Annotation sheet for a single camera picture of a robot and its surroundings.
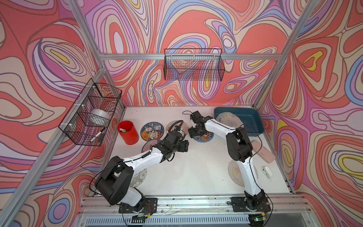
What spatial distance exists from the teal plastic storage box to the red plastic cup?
61 cm

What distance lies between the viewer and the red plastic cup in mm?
903

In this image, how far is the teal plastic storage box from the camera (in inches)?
41.2

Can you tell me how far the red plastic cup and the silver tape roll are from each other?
0.16 metres

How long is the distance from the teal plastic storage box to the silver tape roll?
28.7 inches

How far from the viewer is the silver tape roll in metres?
0.70
